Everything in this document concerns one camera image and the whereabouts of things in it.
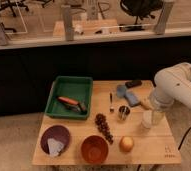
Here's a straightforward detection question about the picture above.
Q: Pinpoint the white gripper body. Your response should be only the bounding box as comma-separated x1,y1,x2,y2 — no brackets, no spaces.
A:
152,102,165,125

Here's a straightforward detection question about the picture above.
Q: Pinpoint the yellow red apple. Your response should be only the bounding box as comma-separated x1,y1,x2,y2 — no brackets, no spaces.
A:
119,136,134,152

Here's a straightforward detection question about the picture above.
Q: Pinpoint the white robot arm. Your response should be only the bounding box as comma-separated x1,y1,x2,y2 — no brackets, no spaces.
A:
149,62,191,125

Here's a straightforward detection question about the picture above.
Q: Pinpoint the white plastic cup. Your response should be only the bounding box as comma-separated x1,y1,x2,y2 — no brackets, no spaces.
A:
142,110,152,129

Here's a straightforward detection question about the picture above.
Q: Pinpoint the small metal cup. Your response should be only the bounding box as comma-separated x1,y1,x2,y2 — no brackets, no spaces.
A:
118,105,130,120

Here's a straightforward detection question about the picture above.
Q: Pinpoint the yellow banana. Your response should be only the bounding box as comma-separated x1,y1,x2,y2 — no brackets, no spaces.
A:
140,98,153,110

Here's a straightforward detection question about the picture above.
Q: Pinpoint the blue sponge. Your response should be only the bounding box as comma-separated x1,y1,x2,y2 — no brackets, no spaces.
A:
125,92,140,107

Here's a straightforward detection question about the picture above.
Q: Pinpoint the black rectangular block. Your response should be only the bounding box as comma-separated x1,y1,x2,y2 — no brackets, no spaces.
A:
125,80,142,88

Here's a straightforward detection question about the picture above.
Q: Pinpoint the wooden table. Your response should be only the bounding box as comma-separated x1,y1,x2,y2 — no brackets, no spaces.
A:
32,81,181,166

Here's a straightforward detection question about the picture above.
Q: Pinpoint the blue grey cloth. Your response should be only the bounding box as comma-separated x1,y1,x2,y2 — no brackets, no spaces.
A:
116,85,127,98

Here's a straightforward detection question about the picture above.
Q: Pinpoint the metal fork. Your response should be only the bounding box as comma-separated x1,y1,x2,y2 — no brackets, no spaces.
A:
110,93,114,113

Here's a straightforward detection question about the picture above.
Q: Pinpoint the dark grape bunch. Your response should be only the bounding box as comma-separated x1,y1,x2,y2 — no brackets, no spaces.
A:
95,113,114,144

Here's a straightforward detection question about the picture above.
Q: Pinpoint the orange bowl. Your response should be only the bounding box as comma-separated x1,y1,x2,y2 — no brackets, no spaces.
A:
81,135,109,164

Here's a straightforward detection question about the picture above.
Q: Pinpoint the green plastic tray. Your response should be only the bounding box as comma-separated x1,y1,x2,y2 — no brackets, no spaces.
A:
45,76,93,120

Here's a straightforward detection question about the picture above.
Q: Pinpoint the purple plate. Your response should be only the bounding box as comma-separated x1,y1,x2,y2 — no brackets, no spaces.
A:
40,125,71,156

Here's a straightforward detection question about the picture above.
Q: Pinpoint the black office chair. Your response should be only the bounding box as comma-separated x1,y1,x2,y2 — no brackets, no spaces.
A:
120,0,163,24

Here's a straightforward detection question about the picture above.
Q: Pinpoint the grey folded cloth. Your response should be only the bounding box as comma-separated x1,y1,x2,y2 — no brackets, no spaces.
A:
47,138,64,157

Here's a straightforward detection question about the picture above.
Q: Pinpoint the black cable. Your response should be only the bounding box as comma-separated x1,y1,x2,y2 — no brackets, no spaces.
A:
177,121,191,151

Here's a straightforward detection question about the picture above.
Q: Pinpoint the grey right post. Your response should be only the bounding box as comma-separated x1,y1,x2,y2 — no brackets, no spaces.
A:
154,0,175,35

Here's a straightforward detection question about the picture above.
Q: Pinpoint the orange handled tool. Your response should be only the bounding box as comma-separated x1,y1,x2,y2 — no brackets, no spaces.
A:
57,96,87,113

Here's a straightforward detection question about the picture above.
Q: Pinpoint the grey middle post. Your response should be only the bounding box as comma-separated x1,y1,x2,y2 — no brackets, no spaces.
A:
61,5,74,41

